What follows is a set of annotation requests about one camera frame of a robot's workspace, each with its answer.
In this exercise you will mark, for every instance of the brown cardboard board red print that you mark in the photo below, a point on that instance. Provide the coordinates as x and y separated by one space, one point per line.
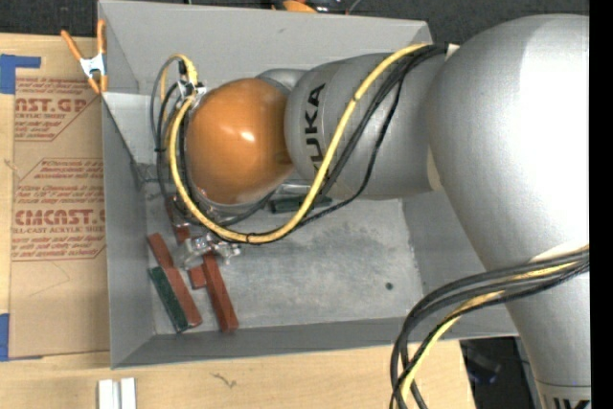
57 302

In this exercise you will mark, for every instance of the red-brown flat block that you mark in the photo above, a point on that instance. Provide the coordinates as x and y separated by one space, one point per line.
179 289
222 302
197 278

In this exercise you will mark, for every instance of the grey metal bin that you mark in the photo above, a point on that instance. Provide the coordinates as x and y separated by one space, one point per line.
316 273

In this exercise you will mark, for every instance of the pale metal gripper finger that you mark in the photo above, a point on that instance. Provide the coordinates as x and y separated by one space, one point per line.
187 257
226 251

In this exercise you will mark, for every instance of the black cylinder on white bracket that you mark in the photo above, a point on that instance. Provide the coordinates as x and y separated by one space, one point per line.
190 87

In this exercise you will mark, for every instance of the dark green flat block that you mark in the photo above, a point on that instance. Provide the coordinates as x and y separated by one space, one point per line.
287 205
168 299

